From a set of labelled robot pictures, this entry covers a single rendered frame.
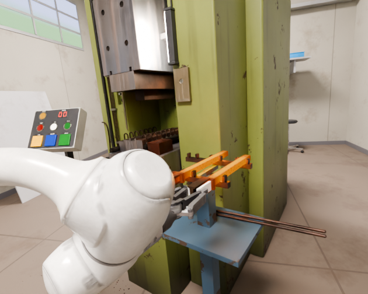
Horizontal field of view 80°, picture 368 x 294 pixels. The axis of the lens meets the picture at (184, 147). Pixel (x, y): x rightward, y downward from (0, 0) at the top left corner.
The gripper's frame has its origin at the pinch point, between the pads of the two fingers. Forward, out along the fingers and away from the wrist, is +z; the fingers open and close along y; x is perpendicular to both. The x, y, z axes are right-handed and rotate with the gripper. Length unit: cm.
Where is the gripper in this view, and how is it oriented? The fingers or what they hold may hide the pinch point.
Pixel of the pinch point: (200, 188)
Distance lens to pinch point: 66.2
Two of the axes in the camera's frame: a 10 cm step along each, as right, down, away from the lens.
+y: 7.9, 0.7, -6.1
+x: -0.8, -9.7, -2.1
